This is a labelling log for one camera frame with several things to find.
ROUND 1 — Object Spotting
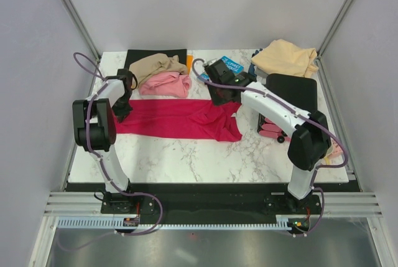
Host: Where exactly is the blue illustrated paperback book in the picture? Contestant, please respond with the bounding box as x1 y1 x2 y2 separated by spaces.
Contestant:
200 56 244 80

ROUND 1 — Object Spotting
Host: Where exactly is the magenta t shirt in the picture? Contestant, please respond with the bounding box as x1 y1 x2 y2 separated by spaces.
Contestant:
116 99 242 143

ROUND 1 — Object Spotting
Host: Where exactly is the black pink drawer organizer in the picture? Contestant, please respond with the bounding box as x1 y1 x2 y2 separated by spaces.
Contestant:
257 73 318 143

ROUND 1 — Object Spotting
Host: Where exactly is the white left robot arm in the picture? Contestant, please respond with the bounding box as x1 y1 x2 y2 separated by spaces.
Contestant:
72 69 137 213

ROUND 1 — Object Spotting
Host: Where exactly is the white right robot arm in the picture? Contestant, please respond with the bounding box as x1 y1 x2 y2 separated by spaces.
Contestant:
201 59 331 213

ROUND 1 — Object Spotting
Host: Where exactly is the beige t shirt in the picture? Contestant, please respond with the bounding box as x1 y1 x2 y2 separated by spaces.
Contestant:
129 53 188 88

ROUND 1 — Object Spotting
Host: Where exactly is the light pink t shirt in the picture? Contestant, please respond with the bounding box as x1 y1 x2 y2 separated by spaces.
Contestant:
139 72 192 98

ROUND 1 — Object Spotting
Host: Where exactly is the black notebook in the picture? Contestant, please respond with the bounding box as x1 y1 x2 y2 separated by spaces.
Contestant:
124 49 187 70

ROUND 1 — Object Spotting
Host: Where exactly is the cream yellow t shirt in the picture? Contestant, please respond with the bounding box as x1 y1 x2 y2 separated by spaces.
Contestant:
251 39 318 78

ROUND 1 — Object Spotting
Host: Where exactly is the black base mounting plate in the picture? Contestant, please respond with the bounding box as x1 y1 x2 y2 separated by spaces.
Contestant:
101 184 321 224

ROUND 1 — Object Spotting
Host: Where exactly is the pink small box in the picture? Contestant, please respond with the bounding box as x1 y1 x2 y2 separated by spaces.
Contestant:
327 141 343 159

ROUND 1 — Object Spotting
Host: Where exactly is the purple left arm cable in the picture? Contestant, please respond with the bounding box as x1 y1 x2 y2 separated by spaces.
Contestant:
57 52 164 251

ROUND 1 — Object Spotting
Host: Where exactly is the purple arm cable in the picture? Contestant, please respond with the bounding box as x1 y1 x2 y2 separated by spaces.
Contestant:
57 52 164 251
192 58 350 238

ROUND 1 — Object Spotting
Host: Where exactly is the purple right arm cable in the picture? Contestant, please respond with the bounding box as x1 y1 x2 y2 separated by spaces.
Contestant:
192 58 350 238

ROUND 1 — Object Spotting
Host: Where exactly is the left aluminium frame post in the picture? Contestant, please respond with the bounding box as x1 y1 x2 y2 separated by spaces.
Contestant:
61 0 101 60

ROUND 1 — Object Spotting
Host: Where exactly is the aluminium frame post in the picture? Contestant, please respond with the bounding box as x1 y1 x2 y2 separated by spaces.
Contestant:
318 0 355 58
61 0 101 60

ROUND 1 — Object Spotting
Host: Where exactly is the white slotted cable duct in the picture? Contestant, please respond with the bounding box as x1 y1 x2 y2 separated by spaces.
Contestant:
57 216 293 230

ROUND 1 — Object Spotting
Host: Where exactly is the right aluminium frame post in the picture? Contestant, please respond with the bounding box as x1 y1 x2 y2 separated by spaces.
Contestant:
318 0 355 58

